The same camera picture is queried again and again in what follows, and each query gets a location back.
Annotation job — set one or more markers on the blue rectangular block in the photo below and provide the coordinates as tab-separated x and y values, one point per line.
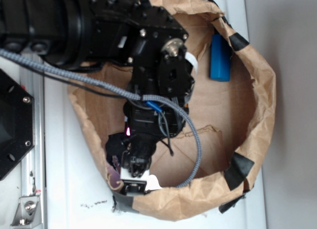
220	59

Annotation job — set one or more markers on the metal corner bracket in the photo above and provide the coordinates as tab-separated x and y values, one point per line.
28	214

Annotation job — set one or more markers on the aluminium frame rail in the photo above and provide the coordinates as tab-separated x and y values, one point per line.
33	176

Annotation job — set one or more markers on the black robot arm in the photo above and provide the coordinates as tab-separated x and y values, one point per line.
82	35

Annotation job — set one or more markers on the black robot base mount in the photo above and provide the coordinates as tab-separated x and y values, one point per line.
16	124

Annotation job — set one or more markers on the brown paper bag bin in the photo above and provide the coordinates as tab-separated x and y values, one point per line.
234	120

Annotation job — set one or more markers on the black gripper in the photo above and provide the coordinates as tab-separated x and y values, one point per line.
129	151

